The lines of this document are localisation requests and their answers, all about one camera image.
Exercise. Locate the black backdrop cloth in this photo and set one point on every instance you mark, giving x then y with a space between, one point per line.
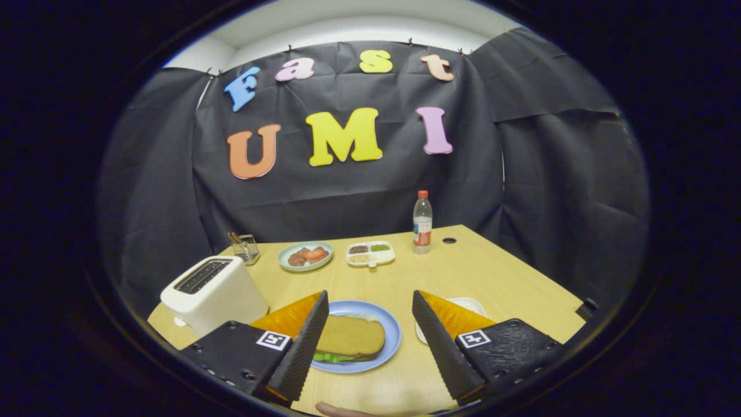
359 197

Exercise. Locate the small black block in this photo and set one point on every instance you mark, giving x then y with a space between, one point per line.
587 308

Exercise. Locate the blue plate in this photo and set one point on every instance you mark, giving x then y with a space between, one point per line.
392 336

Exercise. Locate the red tomato slice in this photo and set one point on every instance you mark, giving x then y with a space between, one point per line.
315 254

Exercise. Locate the white plate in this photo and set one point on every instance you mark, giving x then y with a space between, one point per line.
470 304

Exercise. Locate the green lettuce leaf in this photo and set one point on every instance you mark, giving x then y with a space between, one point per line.
333 357

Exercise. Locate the brown meat patty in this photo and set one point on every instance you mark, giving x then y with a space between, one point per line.
296 259

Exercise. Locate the white divided spice dish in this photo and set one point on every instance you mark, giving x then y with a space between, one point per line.
385 255

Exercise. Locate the white toaster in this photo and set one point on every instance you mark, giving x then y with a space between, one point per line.
226 301

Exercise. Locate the rounded brown toast slice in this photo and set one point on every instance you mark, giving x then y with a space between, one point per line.
353 336

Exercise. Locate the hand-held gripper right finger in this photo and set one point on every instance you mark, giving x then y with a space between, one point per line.
443 347

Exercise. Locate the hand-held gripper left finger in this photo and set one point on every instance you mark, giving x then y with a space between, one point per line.
301 350

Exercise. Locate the clear red-capped water bottle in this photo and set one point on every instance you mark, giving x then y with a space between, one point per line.
422 226

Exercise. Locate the pale green plate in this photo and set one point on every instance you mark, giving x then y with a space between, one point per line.
285 263

